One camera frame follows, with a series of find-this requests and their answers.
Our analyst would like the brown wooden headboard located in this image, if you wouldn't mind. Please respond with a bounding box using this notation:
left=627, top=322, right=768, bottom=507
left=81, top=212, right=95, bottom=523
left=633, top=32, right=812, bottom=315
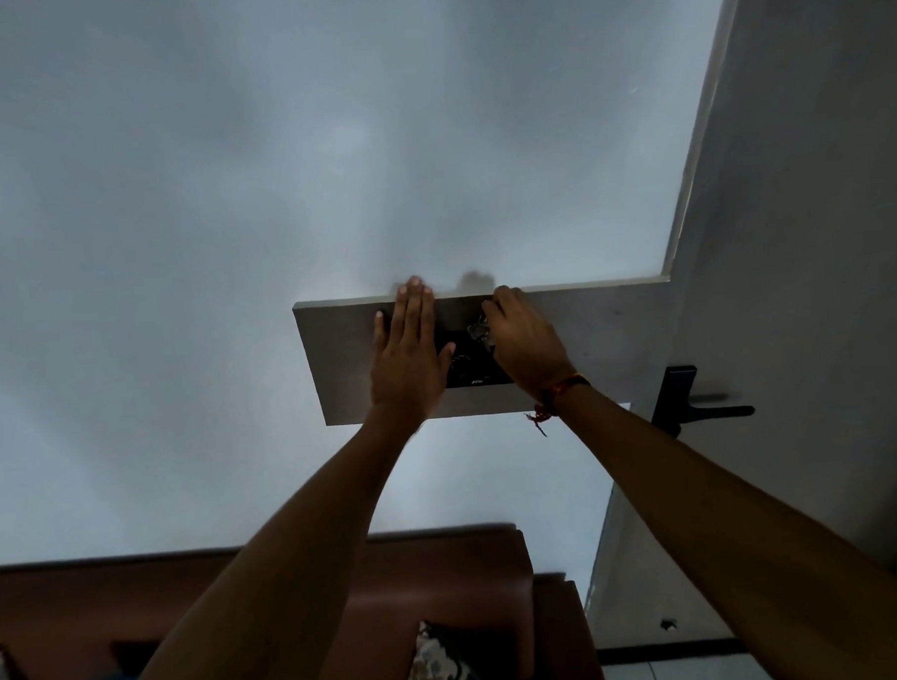
left=0, top=520, right=608, bottom=680

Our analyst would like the grey rectangular panel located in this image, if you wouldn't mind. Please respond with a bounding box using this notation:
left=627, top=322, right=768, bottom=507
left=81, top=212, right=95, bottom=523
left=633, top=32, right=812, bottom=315
left=292, top=276, right=677, bottom=428

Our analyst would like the red thread wristband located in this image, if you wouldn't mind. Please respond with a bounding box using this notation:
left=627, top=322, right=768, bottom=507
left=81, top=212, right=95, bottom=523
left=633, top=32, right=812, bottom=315
left=523, top=373, right=594, bottom=439

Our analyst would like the person's right forearm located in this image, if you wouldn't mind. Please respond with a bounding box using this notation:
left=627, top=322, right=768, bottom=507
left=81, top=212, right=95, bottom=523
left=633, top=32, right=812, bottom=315
left=553, top=367, right=897, bottom=680

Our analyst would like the person's left forearm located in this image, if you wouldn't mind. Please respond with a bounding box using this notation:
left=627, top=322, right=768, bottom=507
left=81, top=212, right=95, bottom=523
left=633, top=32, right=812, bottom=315
left=103, top=410, right=439, bottom=680

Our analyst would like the person's right hand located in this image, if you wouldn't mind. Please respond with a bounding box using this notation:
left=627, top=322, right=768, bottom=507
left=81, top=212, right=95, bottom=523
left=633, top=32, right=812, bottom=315
left=479, top=283, right=580, bottom=404

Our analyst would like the floral patterned cushion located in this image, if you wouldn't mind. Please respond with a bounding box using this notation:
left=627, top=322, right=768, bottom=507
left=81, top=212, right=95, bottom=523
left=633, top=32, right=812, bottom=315
left=400, top=619, right=509, bottom=680

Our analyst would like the person's left hand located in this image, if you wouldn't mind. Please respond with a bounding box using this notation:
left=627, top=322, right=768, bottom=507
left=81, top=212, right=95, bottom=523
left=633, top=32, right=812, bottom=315
left=362, top=275, right=461, bottom=431

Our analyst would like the black fan unit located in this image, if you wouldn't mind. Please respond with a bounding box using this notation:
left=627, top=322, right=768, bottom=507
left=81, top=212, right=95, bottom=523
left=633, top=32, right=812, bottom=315
left=432, top=324, right=514, bottom=390

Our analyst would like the black door handle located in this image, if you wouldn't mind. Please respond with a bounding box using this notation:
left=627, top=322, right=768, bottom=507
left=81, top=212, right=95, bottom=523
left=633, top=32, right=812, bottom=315
left=648, top=363, right=757, bottom=440

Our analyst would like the grey door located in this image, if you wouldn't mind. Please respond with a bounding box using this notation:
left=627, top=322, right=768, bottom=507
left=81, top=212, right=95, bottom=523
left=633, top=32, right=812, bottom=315
left=557, top=0, right=897, bottom=666

